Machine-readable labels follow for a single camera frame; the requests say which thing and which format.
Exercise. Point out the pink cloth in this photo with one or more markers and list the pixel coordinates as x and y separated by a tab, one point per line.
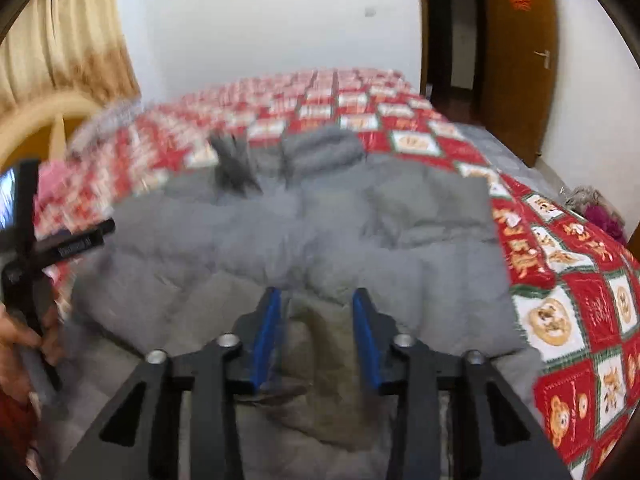
47	182

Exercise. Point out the wooden headboard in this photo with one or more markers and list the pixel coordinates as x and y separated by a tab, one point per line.
30	115

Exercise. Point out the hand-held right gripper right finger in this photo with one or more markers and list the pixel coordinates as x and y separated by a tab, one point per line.
365	340

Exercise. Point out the grey bed sheet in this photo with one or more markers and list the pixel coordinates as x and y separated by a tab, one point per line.
510	160

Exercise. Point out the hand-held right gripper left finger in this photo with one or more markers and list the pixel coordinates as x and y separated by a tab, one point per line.
267	340

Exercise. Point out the wooden door frame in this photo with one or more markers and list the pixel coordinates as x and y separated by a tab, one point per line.
423	10

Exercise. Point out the magenta cloth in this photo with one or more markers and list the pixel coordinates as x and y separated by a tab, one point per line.
606	219

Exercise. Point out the person's left hand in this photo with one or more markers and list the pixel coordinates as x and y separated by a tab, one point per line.
17	340

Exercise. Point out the red printed blanket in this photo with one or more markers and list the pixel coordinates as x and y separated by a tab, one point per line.
560	280

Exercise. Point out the grey puffer jacket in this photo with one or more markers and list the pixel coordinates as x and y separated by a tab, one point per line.
310	240

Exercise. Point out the beige curtain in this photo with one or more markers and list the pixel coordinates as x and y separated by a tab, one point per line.
65	35

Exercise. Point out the wooden door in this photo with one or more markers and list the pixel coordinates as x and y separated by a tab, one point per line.
520	60

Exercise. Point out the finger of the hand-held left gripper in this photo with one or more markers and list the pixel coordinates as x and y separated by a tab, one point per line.
80	242

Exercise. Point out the grey fuzzy cloth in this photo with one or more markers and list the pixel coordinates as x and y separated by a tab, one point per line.
582	196

